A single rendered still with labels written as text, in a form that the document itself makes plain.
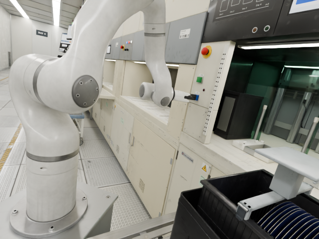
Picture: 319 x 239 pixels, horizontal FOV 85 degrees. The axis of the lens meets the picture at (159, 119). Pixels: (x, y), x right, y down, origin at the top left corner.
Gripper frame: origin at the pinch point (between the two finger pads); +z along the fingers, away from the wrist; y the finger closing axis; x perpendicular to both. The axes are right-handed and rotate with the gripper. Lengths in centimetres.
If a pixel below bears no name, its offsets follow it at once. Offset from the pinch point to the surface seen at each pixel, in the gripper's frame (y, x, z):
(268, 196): 64, -9, -32
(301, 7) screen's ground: 40, 38, 2
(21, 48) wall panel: -1320, 14, -250
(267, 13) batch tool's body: 28.9, 38.4, 2.5
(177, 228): 52, -25, -41
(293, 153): 63, -2, -26
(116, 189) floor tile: -69, -110, -12
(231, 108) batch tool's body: 7.1, -3.2, 26.7
